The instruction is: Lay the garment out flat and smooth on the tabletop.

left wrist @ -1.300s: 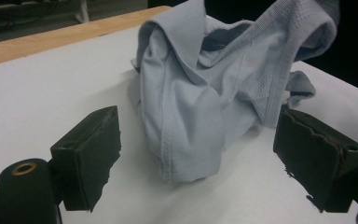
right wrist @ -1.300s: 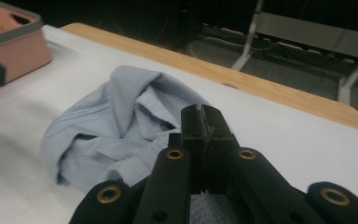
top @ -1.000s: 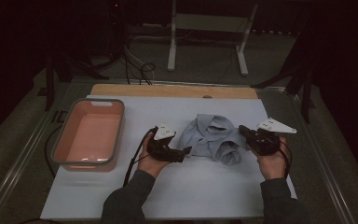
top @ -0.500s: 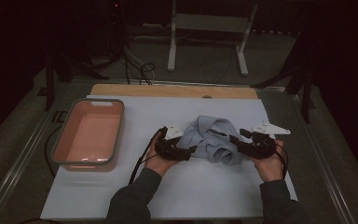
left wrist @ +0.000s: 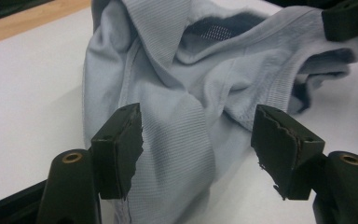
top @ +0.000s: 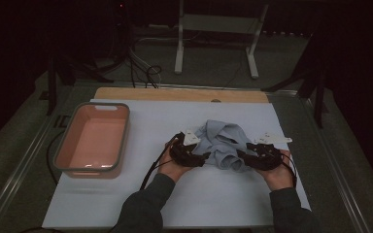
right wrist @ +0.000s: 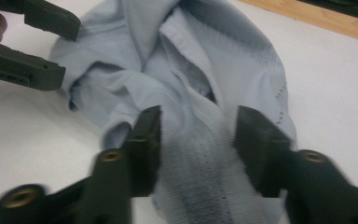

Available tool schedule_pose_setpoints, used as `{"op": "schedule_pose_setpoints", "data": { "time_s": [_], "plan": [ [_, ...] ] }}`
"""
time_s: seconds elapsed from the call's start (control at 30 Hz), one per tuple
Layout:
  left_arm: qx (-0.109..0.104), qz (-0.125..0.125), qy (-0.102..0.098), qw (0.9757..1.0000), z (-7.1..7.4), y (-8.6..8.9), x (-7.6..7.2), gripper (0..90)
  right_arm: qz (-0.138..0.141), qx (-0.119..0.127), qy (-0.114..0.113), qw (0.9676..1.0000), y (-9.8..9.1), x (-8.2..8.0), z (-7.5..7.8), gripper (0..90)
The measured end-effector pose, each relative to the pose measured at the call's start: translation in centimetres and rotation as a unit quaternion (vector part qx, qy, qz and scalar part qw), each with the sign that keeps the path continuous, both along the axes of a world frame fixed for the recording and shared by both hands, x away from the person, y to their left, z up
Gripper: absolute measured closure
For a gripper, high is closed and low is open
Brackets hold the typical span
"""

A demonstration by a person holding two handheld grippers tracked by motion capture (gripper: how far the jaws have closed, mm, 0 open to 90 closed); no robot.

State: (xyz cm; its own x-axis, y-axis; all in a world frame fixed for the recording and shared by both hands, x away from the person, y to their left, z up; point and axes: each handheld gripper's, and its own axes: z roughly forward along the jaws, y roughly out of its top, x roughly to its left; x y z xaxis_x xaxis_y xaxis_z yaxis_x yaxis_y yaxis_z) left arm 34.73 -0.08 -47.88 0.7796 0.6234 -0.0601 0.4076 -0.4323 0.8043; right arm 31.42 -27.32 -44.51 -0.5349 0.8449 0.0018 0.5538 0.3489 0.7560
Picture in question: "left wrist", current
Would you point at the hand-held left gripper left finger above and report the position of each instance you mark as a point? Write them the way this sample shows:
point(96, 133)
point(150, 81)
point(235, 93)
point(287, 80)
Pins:
point(118, 155)

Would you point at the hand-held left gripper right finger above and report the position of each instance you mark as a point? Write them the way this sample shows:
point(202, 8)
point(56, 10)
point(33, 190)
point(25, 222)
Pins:
point(282, 149)

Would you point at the light blue knit garment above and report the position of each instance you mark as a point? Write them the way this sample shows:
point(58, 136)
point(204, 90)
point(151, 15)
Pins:
point(180, 93)

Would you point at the white table mat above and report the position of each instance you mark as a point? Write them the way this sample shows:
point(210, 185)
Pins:
point(28, 109)

